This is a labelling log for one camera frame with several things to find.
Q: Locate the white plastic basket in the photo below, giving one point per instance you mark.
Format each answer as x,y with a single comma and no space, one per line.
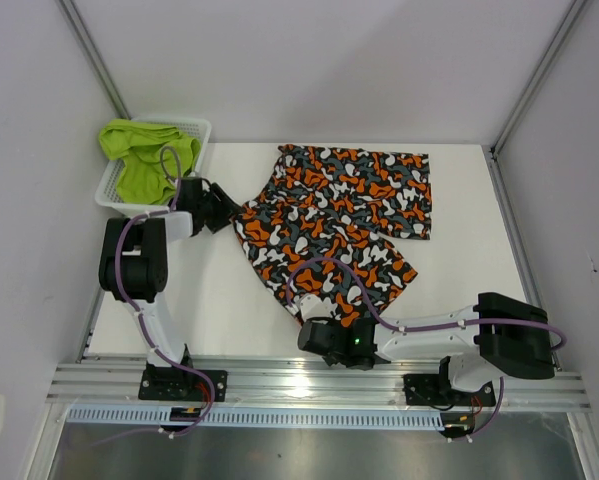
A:
105,195

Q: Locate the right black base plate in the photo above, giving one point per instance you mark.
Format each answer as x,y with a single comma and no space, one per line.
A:
427,390

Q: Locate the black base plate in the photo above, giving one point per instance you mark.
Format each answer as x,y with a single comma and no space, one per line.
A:
427,390
172,384

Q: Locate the aluminium frame post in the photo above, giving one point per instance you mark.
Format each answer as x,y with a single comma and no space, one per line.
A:
547,60
93,56

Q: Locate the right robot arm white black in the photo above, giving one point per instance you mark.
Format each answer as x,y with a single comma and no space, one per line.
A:
498,337

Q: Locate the slotted cable duct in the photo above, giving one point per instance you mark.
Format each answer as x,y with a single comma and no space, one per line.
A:
222,416

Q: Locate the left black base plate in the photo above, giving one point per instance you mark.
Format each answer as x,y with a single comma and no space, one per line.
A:
172,384

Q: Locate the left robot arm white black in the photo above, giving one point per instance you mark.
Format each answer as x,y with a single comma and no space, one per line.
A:
134,265

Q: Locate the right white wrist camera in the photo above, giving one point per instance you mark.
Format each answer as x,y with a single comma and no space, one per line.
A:
313,307

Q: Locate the orange camouflage shorts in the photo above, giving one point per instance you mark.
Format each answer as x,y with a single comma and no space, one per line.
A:
325,222

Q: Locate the left aluminium frame post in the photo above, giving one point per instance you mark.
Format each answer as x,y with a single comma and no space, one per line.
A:
93,56

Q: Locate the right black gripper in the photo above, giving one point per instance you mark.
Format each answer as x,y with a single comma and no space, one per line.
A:
329,321

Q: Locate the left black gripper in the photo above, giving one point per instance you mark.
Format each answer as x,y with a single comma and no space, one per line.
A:
231,207

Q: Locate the aluminium mounting rail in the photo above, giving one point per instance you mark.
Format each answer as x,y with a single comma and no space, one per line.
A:
302,383

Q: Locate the green shorts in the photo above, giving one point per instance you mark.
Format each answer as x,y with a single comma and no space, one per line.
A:
152,156

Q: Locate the right aluminium frame post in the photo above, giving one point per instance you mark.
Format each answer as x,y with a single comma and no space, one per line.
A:
547,60

